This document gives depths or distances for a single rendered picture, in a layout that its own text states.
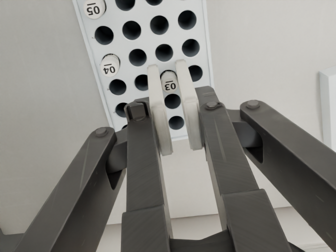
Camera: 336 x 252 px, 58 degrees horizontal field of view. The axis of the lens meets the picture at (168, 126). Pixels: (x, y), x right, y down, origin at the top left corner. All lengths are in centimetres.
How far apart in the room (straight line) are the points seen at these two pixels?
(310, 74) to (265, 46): 5
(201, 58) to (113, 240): 23
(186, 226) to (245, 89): 18
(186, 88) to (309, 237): 26
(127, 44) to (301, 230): 28
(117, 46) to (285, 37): 14
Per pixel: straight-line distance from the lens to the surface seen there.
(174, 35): 22
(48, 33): 26
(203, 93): 17
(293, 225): 39
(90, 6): 20
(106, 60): 21
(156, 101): 15
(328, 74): 29
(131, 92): 23
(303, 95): 30
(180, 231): 37
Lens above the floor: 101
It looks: 61 degrees down
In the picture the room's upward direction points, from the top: 172 degrees clockwise
